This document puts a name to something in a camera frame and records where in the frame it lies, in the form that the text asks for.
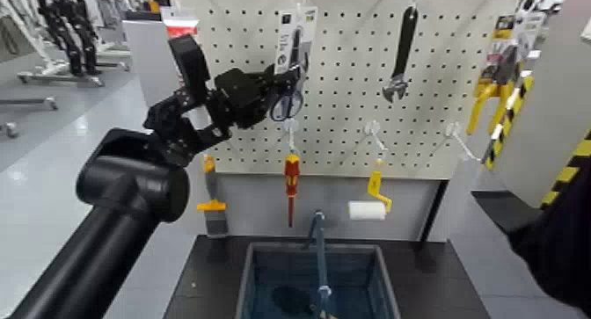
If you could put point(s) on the grey panel with hazard tape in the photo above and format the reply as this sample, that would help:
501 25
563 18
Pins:
554 104

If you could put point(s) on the black adjustable wrench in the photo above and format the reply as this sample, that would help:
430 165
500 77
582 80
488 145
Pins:
406 34

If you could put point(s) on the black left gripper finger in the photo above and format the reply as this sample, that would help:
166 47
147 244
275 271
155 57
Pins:
284 97
284 74

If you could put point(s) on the white robot on stand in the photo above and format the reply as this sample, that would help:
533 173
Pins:
27 30

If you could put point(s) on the grey backing board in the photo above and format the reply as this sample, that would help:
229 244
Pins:
332 201

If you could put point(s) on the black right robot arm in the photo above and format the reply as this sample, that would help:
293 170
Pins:
563 256

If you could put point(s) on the orange and grey scraper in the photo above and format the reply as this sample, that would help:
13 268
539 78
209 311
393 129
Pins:
212 205

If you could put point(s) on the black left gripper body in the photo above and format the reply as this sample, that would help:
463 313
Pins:
242 97

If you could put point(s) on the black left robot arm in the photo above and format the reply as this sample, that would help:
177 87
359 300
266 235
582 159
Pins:
129 191

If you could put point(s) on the white pegboard hook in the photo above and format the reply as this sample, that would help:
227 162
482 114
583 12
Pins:
291 131
373 129
455 131

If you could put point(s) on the grey partition panel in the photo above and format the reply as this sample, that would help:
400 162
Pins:
148 53

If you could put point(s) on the yellow pliers in package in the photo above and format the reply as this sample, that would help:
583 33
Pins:
501 69

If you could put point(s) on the white pegboard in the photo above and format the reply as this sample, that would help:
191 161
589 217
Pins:
344 62

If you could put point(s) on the blue scissors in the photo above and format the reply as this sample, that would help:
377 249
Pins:
295 21

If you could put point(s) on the red and white tube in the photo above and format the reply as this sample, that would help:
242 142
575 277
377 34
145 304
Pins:
180 29

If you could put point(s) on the red yellow screwdriver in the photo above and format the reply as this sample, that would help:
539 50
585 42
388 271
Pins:
292 173

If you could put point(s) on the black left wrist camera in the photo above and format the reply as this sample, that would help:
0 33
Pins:
191 67

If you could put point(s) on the black robot on stand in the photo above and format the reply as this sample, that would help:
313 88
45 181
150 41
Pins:
69 30

